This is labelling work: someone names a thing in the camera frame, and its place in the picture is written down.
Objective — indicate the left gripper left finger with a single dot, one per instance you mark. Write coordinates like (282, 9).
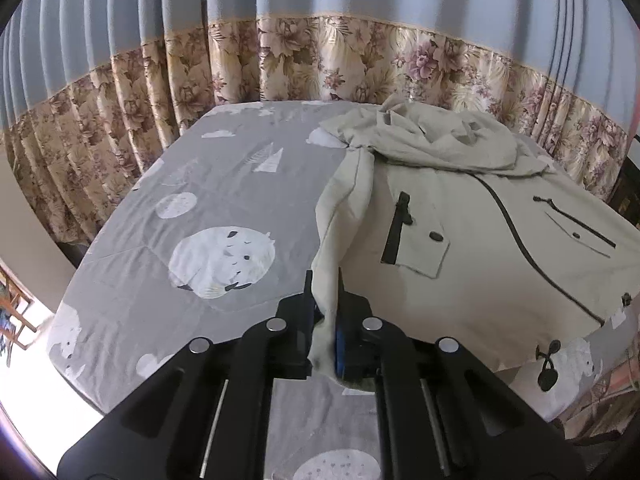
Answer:
(205, 413)

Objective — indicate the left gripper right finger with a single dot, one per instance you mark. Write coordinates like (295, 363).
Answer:
(441, 413)

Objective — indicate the beige hooded jacket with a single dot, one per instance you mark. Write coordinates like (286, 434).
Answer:
(452, 226)

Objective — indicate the grey animal print bedsheet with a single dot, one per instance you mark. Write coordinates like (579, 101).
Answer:
(219, 230)

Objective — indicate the wooden chair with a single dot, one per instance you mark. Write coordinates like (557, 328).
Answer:
(17, 332)

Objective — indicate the dark wooden cabinet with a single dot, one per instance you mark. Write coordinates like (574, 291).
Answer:
(625, 197)

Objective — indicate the blue floral curtain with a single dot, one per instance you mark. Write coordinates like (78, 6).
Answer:
(94, 91)

